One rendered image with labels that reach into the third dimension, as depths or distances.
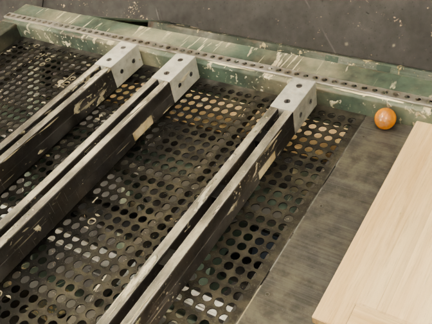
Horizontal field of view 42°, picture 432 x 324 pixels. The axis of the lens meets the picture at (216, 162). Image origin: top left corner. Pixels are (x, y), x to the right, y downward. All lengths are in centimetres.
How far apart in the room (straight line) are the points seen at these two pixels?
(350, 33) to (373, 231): 134
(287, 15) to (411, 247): 152
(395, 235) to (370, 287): 13
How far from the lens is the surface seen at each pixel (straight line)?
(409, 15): 229
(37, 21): 203
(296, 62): 152
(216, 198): 114
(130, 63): 168
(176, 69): 153
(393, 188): 122
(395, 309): 104
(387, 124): 135
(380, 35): 232
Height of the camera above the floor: 223
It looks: 57 degrees down
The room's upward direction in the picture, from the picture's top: 108 degrees counter-clockwise
